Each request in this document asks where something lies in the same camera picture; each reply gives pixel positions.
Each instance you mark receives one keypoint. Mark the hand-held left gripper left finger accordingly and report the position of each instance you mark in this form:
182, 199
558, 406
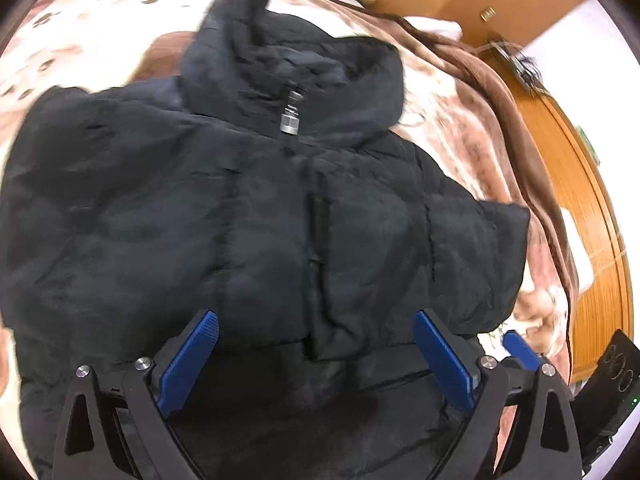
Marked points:
192, 347

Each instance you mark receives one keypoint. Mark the wooden bed frame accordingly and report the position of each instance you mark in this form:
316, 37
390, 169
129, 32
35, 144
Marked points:
575, 185

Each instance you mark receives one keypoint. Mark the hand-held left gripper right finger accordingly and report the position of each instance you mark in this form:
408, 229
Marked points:
445, 355

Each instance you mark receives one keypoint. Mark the power strip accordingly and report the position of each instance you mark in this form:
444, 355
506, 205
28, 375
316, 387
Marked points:
522, 67

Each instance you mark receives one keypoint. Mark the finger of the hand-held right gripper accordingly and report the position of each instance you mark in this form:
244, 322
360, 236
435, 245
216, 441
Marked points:
520, 347

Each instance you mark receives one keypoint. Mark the wall socket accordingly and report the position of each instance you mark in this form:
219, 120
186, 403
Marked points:
487, 13

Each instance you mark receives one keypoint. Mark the white bed sheet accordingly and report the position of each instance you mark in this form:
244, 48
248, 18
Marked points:
435, 26

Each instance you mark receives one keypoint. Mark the green sticker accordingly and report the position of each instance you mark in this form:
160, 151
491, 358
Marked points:
589, 142

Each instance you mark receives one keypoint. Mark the bear printed blanket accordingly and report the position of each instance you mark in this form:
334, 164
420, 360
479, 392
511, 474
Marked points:
450, 110

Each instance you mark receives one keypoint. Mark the black puffer jacket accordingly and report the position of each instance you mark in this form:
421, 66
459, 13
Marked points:
200, 210

